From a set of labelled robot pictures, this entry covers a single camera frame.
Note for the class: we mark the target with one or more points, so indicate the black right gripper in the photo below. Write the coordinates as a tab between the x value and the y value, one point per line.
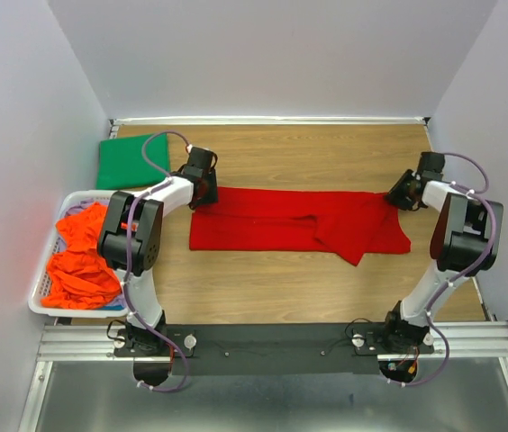
394	194

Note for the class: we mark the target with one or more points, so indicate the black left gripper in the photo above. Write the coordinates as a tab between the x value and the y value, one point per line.
213	194

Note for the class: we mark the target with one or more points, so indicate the red t shirt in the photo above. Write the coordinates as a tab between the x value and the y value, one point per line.
347	224

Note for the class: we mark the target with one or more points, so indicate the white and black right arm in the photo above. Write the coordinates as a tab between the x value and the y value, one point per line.
464	242

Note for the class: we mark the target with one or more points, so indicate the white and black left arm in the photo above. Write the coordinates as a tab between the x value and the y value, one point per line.
129	243

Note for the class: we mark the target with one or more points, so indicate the folded green t shirt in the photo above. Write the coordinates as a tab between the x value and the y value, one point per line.
122	166

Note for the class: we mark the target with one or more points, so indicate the orange t shirt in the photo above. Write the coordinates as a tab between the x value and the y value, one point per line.
78	270

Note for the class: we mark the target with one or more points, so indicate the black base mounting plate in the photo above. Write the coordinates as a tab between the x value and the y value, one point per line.
358	347

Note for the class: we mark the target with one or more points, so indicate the white plastic laundry basket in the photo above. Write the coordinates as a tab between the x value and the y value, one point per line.
41	282

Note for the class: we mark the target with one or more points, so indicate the aluminium frame rail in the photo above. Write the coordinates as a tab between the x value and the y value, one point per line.
79	385

